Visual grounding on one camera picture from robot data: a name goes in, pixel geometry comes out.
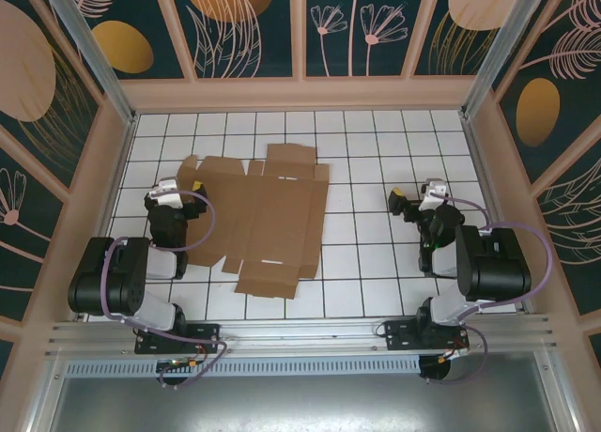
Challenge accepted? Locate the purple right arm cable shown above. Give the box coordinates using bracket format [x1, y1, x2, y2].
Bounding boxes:
[420, 193, 553, 386]

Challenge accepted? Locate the brown cardboard box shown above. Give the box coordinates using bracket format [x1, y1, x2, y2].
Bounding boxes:
[177, 143, 331, 301]

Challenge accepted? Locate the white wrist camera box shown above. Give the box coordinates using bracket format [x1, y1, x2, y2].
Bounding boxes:
[144, 177, 183, 208]
[420, 177, 447, 212]

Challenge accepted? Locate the grey slotted cable duct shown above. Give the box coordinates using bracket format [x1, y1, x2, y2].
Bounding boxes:
[64, 355, 422, 378]

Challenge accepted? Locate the aluminium corner post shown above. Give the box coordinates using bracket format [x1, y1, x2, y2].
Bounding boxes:
[39, 0, 138, 126]
[460, 0, 562, 121]

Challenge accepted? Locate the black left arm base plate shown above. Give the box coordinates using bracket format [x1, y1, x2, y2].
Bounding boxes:
[134, 322, 222, 356]

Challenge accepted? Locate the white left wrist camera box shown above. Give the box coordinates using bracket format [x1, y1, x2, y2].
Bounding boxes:
[144, 177, 183, 208]

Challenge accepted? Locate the aluminium mounting rail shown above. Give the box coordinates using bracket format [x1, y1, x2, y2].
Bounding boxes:
[44, 313, 560, 358]

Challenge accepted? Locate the grey metal sheet panel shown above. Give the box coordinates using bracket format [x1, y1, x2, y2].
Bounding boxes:
[27, 351, 578, 432]

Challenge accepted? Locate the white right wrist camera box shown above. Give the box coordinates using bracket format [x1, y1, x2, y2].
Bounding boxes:
[420, 177, 447, 212]

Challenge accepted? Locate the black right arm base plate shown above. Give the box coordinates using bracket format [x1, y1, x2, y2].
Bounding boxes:
[383, 319, 470, 353]

